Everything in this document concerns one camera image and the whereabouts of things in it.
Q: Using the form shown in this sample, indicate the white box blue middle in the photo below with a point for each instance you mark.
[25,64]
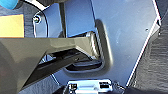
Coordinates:
[88,86]

